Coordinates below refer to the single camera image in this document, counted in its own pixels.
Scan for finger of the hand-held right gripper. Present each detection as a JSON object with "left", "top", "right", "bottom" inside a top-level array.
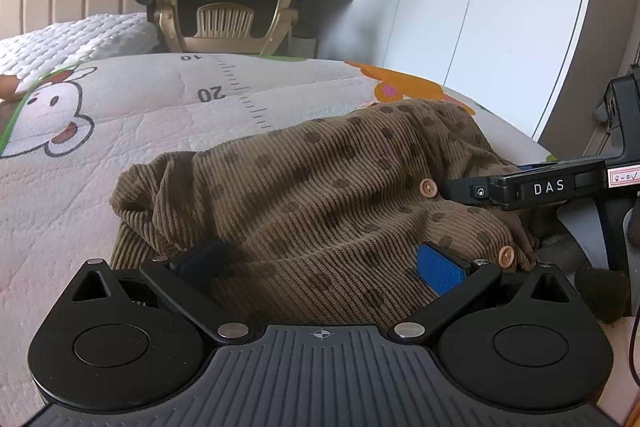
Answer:
[{"left": 442, "top": 159, "right": 608, "bottom": 214}]

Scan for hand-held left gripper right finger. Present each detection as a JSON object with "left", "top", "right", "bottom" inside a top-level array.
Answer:
[{"left": 387, "top": 243, "right": 577, "bottom": 344}]

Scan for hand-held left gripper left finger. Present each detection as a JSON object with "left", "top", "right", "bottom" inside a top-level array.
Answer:
[{"left": 72, "top": 237, "right": 252, "bottom": 344}]

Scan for brown polka dot garment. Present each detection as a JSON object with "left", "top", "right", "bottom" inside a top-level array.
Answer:
[{"left": 110, "top": 99, "right": 632, "bottom": 329}]

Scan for printed cartoon mat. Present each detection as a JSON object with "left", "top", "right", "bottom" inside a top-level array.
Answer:
[{"left": 0, "top": 52, "right": 556, "bottom": 427}]

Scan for white wardrobe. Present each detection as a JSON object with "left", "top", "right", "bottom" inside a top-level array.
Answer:
[{"left": 320, "top": 0, "right": 601, "bottom": 144}]

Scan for white bin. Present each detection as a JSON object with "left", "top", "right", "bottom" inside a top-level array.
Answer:
[{"left": 291, "top": 35, "right": 319, "bottom": 58}]

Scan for black cable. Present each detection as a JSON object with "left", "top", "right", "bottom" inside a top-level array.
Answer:
[{"left": 627, "top": 307, "right": 640, "bottom": 384}]

